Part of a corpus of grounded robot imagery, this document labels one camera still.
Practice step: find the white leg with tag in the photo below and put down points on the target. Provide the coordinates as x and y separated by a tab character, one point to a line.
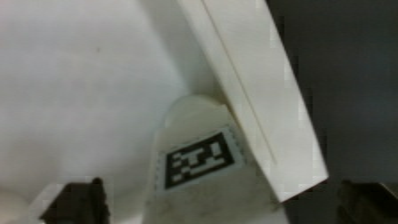
206	188

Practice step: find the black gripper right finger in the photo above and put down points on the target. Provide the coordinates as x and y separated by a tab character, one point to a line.
368	204

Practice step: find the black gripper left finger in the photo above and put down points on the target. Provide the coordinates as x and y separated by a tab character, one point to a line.
78	206

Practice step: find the white square tabletop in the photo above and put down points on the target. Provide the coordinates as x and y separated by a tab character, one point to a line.
103	58

